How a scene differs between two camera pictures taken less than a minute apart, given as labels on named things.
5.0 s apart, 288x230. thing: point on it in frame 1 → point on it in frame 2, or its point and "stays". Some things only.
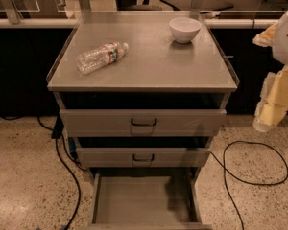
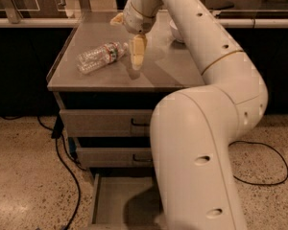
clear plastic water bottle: (92, 59) stays
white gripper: (286, 39) → (134, 22)
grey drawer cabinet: (143, 94) stays
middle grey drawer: (142, 157) stays
